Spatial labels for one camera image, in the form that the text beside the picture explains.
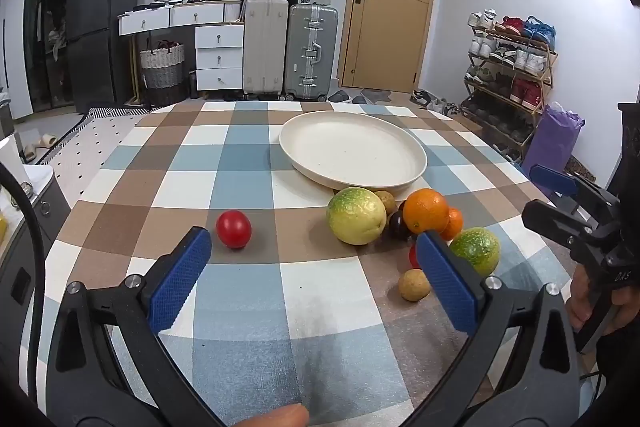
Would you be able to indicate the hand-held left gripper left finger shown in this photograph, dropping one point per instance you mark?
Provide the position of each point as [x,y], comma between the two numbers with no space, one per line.
[180,277]

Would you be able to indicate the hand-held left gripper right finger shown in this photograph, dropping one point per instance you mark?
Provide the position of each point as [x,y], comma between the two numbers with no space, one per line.
[447,287]

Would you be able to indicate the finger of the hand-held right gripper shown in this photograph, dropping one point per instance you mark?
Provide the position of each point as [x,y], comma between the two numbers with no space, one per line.
[552,178]
[550,217]

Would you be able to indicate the green passion fruit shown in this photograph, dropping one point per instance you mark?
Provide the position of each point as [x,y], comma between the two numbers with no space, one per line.
[477,249]

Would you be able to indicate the small orange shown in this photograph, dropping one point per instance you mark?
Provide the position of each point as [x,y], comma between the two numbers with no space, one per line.
[454,224]

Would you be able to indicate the red tomato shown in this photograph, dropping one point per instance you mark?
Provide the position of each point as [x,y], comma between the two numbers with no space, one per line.
[233,229]
[413,257]

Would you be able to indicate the large orange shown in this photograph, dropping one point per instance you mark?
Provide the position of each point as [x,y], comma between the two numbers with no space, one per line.
[426,210]

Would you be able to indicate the brown longan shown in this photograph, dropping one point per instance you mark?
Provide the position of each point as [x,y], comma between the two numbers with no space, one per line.
[389,201]
[414,284]

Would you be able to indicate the cream round plate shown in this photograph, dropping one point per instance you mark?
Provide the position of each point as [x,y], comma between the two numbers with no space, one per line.
[352,148]

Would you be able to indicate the person's right forearm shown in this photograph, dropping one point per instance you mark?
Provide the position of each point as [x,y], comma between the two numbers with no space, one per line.
[617,382]

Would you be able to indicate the person's right hand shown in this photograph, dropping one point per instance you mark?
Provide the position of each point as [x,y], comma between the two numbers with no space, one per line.
[578,304]

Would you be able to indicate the person's left hand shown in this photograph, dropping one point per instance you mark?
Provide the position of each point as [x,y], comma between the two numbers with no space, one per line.
[282,417]

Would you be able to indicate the brown patterned doormat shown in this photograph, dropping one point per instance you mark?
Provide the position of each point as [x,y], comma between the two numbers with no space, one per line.
[580,168]

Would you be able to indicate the purple bag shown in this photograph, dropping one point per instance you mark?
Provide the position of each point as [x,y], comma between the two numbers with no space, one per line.
[552,142]

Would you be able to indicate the dark purple plum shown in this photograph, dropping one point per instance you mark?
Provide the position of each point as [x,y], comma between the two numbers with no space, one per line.
[397,227]

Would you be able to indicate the wooden shoe rack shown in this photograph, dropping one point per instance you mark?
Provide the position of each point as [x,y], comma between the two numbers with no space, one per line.
[500,93]

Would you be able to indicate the checkered tablecloth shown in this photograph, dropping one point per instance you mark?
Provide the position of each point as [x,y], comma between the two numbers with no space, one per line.
[240,167]

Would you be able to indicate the grey white sneaker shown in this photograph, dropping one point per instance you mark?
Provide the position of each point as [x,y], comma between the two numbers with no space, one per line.
[442,105]

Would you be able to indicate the black white sneaker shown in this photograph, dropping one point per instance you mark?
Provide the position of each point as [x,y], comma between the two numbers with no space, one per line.
[422,96]

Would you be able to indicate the grey cabinet with white top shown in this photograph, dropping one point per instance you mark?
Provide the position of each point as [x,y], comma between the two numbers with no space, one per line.
[30,227]

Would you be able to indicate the beige slipper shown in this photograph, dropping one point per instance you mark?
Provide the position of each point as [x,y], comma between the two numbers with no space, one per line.
[49,139]
[31,152]

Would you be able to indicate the grey door mat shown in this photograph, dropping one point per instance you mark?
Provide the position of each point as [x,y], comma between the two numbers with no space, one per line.
[379,94]

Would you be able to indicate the grey white woven basket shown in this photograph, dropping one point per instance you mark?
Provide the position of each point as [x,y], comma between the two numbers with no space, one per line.
[161,72]

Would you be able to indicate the grey slipper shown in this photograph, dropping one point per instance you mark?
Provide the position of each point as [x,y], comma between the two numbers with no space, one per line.
[340,96]
[359,99]

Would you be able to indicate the white three-drawer chest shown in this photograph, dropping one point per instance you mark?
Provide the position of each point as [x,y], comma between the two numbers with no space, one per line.
[219,57]

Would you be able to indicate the wooden door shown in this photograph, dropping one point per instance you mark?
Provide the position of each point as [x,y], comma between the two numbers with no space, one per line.
[390,7]

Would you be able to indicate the beige suitcase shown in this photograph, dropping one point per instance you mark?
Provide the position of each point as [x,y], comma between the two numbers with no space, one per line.
[265,47]

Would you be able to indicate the dark glass-door wardrobe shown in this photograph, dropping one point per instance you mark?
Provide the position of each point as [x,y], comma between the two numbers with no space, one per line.
[50,57]

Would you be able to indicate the white vanity desk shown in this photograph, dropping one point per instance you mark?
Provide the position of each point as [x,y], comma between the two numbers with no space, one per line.
[150,19]

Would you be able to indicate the silver suitcase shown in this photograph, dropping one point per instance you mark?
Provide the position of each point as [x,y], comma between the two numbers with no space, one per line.
[310,52]

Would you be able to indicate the black refrigerator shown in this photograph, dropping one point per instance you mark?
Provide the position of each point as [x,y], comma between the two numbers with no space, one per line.
[100,7]

